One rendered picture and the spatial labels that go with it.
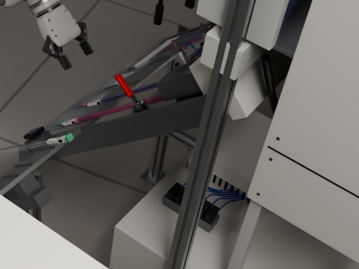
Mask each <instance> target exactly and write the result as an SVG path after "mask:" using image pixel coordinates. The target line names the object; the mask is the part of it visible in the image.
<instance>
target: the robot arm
mask: <svg viewBox="0 0 359 269"><path fill-rule="evenodd" d="M23 1H25V2H26V3H27V5H28V7H29V8H30V10H31V12H32V13H33V15H36V14H38V16H37V19H36V23H37V26H38V28H39V30H40V33H41V35H42V37H43V39H44V40H45V43H44V45H43V48H42V51H44V52H45V53H47V54H48V55H49V56H51V57H54V58H55V59H58V61H59V62H60V64H61V66H62V67H63V69H64V70H68V69H70V68H72V65H71V63H70V62H69V60H68V58H67V57H66V55H65V54H64V55H63V46H64V45H66V44H67V43H69V42H70V41H72V40H73V39H75V40H77V41H79V42H80V44H79V45H80V47H81V48H82V50H83V52H84V53H85V55H86V56H87V55H89V54H92V53H93V50H92V48H91V46H90V44H89V43H88V41H87V39H88V37H87V30H86V29H87V28H86V24H85V22H77V21H75V19H74V18H73V16H72V15H71V14H70V12H69V11H68V10H67V9H66V8H65V6H64V5H63V4H61V3H59V4H58V3H57V2H58V1H60V0H0V6H2V7H4V8H10V7H13V6H15V5H17V4H19V3H21V2H23Z"/></svg>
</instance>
